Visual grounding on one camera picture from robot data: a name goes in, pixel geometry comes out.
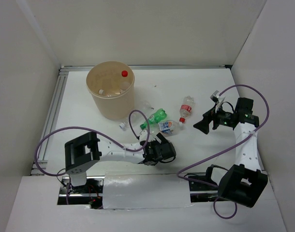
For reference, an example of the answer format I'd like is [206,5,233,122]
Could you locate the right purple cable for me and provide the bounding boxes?
[177,84,270,219]

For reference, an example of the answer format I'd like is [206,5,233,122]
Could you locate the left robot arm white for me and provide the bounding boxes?
[64,132,176,193]

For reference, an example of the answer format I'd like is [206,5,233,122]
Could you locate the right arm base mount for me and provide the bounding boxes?
[184,164,228,203]

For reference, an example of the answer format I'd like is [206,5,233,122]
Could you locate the aluminium frame rail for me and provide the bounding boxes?
[37,67,69,170]
[60,64,232,72]

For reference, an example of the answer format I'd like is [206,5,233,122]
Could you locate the small bottle red label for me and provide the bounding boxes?
[179,96,194,123]

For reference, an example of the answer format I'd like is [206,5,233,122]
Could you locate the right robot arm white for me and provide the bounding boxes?
[194,97,268,208]

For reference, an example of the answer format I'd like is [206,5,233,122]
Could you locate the aluminium frame rail left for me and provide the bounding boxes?
[37,67,69,170]

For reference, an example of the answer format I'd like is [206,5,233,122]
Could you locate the clear bottle blue white label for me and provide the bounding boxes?
[150,120,183,137]

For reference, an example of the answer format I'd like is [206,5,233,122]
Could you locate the green plastic bottle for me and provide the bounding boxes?
[140,108,167,130]

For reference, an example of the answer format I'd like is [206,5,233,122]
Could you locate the beige round plastic bin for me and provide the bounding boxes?
[86,61,135,120]

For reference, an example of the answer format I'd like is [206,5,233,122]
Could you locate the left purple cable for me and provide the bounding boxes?
[34,110,150,205]

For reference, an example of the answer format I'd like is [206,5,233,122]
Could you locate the purple cable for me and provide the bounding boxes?
[177,84,270,219]
[34,110,150,205]

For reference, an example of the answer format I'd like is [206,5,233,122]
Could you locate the aluminium frame rail back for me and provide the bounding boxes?
[60,64,232,72]

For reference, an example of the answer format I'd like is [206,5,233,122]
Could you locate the clear bottle blue white cap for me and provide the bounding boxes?
[98,89,119,97]

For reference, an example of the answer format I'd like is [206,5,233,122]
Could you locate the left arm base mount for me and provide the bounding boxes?
[57,176,104,209]

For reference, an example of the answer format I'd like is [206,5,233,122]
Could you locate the clear bottle red label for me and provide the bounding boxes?
[119,70,131,93]

